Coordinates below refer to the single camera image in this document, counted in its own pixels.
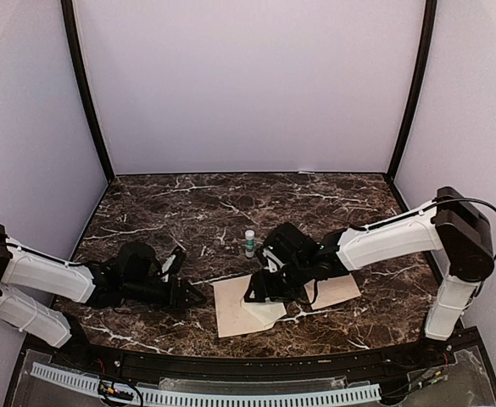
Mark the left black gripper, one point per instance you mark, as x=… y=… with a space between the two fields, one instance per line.
x=181 y=295

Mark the black frame post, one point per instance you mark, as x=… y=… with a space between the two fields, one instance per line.
x=418 y=75
x=74 y=45

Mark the left black frame post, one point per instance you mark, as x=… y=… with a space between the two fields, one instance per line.
x=74 y=45

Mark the beige paper envelope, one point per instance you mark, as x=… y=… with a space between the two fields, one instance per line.
x=235 y=317

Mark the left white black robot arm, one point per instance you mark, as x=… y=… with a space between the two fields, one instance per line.
x=133 y=274

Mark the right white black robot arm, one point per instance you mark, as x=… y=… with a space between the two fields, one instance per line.
x=450 y=222

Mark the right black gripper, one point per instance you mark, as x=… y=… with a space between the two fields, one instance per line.
x=264 y=289

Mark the white green glue stick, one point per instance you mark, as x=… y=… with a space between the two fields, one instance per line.
x=249 y=236

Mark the black curved front rail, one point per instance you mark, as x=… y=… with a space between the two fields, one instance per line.
x=381 y=363

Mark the small circuit board with wires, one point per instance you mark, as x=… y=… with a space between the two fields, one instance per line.
x=109 y=391

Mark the white slotted cable duct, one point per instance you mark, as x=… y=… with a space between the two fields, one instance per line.
x=183 y=392

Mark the right black frame post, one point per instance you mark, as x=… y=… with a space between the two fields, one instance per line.
x=418 y=75

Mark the beige paper sheet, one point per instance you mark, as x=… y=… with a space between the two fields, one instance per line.
x=332 y=291

